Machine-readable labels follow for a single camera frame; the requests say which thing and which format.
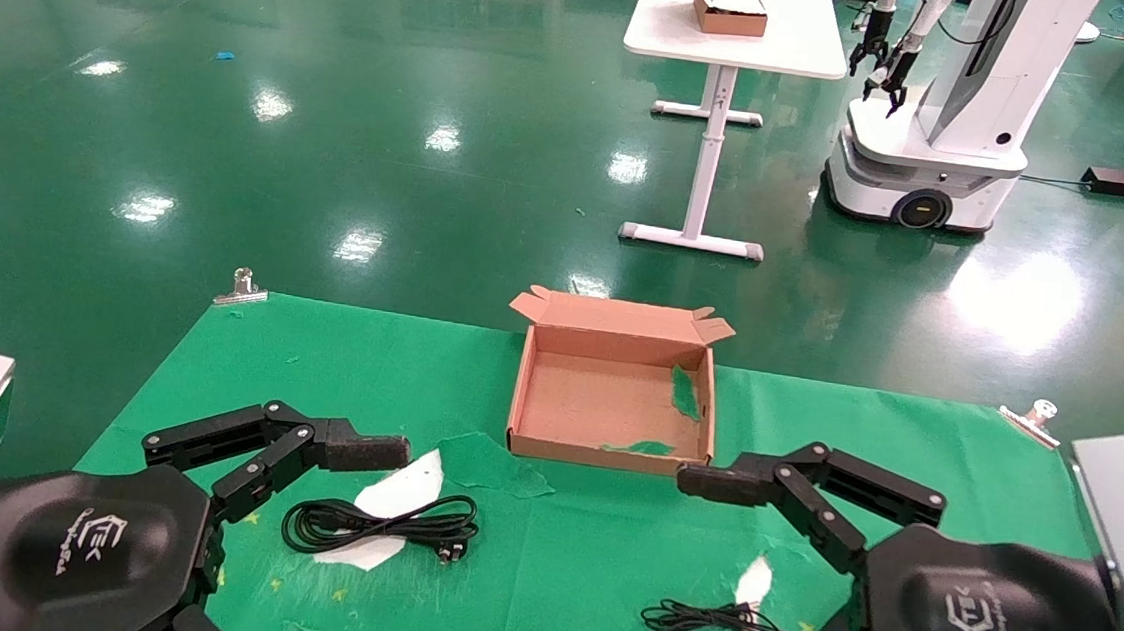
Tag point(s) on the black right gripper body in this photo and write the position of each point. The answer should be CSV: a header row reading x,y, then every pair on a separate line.
x,y
989,630

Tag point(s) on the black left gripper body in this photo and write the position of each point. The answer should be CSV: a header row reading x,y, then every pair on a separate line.
x,y
71,558

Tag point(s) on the open brown cardboard box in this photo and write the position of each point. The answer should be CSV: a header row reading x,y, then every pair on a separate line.
x,y
595,408

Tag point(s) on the small brown cardboard box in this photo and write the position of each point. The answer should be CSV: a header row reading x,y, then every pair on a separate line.
x,y
731,20

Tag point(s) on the green table cloth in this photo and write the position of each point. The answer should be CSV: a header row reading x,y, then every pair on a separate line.
x,y
581,578

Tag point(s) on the metal table clamp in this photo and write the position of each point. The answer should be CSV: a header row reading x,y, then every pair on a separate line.
x,y
1033,421
243,290

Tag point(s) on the blue floor scrap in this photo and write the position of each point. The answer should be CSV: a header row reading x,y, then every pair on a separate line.
x,y
225,56

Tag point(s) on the white wheeled robot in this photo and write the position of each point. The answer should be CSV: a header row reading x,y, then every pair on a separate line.
x,y
969,117

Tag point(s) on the small black robot gripper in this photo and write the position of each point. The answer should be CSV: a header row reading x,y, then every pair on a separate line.
x,y
869,51
897,76

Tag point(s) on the white height-adjustable table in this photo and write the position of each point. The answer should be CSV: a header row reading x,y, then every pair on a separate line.
x,y
744,39

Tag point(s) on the black power adapter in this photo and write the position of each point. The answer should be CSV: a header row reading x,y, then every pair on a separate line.
x,y
1114,181

